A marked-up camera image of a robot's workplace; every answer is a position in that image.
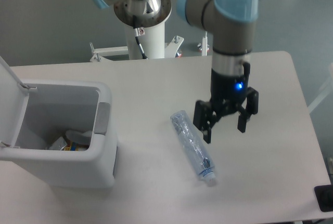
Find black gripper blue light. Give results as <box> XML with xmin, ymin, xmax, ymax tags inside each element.
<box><xmin>193</xmin><ymin>64</ymin><xmax>259</xmax><ymax>143</ymax></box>

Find clear plastic packaging bag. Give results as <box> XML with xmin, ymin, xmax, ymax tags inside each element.
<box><xmin>65</xmin><ymin>130</ymin><xmax>92</xmax><ymax>146</ymax></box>

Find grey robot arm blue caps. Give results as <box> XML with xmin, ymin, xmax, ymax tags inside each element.
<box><xmin>93</xmin><ymin>0</ymin><xmax>259</xmax><ymax>143</ymax></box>

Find white plastic trash can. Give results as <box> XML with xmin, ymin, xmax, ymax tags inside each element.
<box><xmin>0</xmin><ymin>78</ymin><xmax>118</xmax><ymax>190</ymax></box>

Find clear crushed plastic bottle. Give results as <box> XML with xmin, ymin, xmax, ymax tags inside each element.
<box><xmin>170</xmin><ymin>110</ymin><xmax>216</xmax><ymax>186</ymax></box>

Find black device at table edge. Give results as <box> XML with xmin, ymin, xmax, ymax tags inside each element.
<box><xmin>314</xmin><ymin>185</ymin><xmax>332</xmax><ymax>212</ymax></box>

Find colourful snack wrapper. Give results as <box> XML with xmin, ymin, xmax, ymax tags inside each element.
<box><xmin>46</xmin><ymin>137</ymin><xmax>89</xmax><ymax>152</ymax></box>

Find white pedestal foot right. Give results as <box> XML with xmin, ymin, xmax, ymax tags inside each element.
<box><xmin>197</xmin><ymin>31</ymin><xmax>210</xmax><ymax>56</ymax></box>

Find white pedestal foot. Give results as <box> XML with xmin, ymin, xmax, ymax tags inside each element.
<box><xmin>164</xmin><ymin>35</ymin><xmax>184</xmax><ymax>58</ymax></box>
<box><xmin>197</xmin><ymin>31</ymin><xmax>210</xmax><ymax>56</ymax></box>
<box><xmin>89</xmin><ymin>42</ymin><xmax>129</xmax><ymax>62</ymax></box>

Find white pedestal foot middle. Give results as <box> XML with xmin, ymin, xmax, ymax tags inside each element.
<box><xmin>164</xmin><ymin>35</ymin><xmax>184</xmax><ymax>58</ymax></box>

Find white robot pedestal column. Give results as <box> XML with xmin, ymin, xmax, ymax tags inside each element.
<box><xmin>124</xmin><ymin>12</ymin><xmax>171</xmax><ymax>60</ymax></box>

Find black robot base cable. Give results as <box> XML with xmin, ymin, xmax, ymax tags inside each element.
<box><xmin>132</xmin><ymin>15</ymin><xmax>149</xmax><ymax>60</ymax></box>

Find white pedestal foot left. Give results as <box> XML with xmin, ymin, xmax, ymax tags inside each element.
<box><xmin>89</xmin><ymin>42</ymin><xmax>129</xmax><ymax>62</ymax></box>

